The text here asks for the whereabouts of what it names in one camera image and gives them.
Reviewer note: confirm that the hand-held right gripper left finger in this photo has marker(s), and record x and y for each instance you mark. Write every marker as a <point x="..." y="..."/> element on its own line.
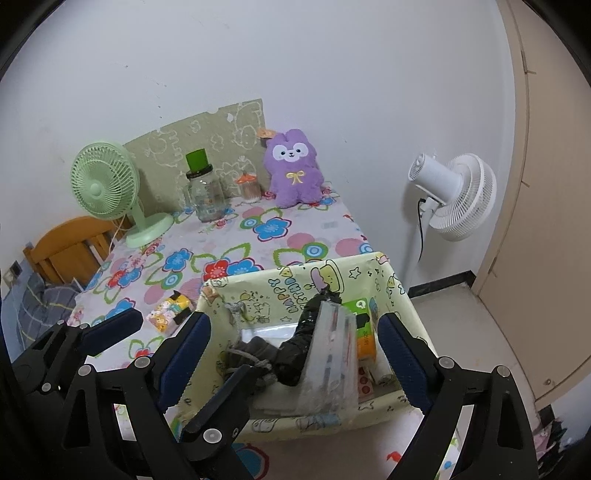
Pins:
<point x="184" y="360"/>

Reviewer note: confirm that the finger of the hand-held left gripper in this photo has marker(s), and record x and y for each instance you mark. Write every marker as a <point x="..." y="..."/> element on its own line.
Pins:
<point x="113" y="330"/>
<point x="224" y="406"/>

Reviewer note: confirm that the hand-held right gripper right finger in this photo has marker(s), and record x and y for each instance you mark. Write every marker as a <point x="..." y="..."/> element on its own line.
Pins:
<point x="406" y="364"/>

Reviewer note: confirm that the green orange tissue pack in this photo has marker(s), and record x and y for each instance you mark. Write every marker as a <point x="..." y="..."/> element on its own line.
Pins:
<point x="362" y="323"/>

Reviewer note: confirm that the clear plastic packet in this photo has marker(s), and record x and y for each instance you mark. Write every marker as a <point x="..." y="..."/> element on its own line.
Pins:
<point x="330" y="360"/>

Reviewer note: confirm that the yellow printed storage box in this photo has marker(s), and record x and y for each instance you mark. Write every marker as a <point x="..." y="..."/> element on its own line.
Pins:
<point x="258" y="286"/>

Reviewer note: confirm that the pink white packet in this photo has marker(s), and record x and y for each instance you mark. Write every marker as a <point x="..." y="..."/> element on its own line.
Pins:
<point x="367" y="383"/>

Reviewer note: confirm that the cartoon printed tissue pack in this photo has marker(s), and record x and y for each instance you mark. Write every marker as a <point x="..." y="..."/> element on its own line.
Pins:
<point x="168" y="314"/>

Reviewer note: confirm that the plaid grey blue cloth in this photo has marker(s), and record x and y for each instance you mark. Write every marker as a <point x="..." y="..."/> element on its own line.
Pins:
<point x="51" y="297"/>

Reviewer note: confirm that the blue bed sheet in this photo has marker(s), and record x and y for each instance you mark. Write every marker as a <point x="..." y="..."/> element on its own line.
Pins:
<point x="9" y="318"/>

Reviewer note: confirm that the green desk fan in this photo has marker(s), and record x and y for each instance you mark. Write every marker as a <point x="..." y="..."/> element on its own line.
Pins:
<point x="99" y="187"/>

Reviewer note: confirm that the glass jar with green lid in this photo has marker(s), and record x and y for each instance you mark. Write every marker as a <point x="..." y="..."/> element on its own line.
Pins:
<point x="205" y="198"/>

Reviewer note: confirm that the pink patterned cloth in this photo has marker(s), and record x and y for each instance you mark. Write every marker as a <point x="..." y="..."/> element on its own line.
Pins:
<point x="551" y="438"/>

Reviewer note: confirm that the floral tablecloth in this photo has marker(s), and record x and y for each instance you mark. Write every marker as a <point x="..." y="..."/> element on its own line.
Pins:
<point x="300" y="240"/>

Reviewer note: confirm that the white standing fan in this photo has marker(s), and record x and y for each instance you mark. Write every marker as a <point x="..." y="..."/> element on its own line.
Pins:
<point x="461" y="198"/>

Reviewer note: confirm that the small jar with orange lid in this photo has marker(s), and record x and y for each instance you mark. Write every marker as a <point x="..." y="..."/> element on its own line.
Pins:
<point x="249" y="191"/>

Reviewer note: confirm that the green patterned board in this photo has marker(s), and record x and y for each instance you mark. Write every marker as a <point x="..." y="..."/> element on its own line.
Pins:
<point x="171" y="147"/>

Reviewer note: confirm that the beige wardrobe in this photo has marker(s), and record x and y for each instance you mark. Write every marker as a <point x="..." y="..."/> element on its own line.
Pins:
<point x="545" y="230"/>

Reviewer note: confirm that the purple plush rabbit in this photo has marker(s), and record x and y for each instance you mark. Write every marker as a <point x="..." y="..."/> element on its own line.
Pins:
<point x="293" y="180"/>

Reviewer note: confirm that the wall socket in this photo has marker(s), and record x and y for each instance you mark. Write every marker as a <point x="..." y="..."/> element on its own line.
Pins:
<point x="13" y="272"/>

